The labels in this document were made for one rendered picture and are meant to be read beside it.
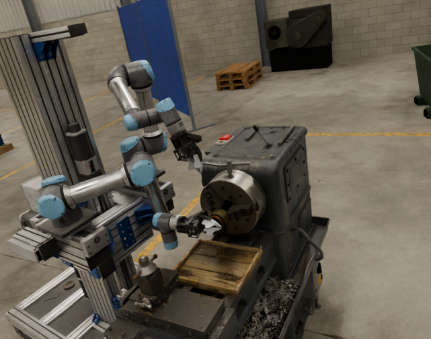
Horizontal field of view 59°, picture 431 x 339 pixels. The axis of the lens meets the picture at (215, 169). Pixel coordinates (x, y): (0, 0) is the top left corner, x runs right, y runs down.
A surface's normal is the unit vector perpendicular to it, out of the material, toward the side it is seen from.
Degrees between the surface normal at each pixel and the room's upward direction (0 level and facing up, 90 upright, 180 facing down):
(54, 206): 91
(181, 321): 0
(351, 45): 90
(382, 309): 0
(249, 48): 90
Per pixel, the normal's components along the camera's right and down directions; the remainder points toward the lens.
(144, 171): 0.36, 0.31
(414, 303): -0.17, -0.90
